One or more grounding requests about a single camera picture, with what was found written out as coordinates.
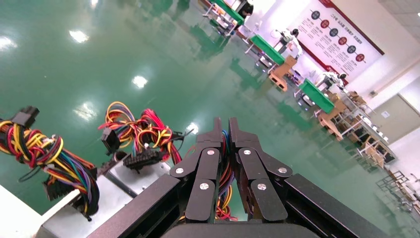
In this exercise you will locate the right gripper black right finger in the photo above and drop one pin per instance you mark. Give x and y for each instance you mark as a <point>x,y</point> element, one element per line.
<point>252,170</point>

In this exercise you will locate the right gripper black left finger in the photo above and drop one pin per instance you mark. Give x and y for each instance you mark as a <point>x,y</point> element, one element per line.
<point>206,170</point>

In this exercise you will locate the brown cardboard box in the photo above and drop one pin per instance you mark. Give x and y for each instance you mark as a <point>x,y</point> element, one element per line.
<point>282,72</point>
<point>331,118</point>

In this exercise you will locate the green work table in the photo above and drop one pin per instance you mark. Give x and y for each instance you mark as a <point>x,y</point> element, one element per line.
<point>316,96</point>
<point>267,49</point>
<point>229,11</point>

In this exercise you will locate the metal shelf rack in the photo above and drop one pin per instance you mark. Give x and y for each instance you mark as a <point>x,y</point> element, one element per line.
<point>370,131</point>

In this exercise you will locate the grey door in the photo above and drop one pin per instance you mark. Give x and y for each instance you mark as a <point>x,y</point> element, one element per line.
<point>400,121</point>

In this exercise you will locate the wall poster with circles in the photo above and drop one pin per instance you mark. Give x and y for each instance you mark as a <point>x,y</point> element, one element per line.
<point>338,36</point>

